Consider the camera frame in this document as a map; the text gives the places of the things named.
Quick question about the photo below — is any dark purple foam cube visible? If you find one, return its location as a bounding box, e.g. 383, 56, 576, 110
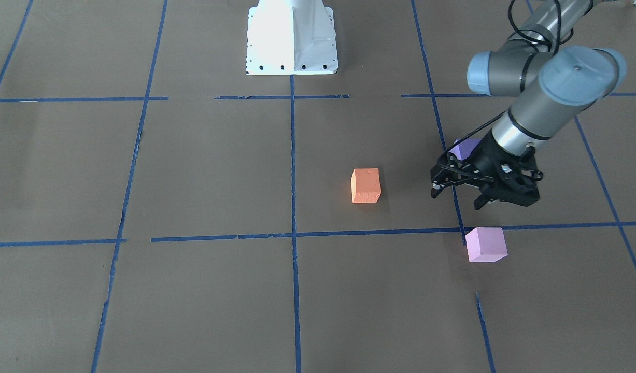
449, 138, 481, 161

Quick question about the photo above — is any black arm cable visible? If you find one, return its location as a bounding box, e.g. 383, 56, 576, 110
445, 0, 575, 156

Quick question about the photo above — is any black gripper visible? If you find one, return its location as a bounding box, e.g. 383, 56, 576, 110
431, 131, 543, 211

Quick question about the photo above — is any orange foam cube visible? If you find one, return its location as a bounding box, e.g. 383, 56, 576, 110
351, 168, 381, 204

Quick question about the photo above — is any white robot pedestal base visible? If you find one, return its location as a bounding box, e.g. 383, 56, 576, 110
245, 1, 339, 76

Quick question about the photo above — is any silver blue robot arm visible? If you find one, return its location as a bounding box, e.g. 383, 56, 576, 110
431, 1, 628, 210

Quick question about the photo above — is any light pink foam cube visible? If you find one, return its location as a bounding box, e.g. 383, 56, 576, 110
465, 227, 508, 263

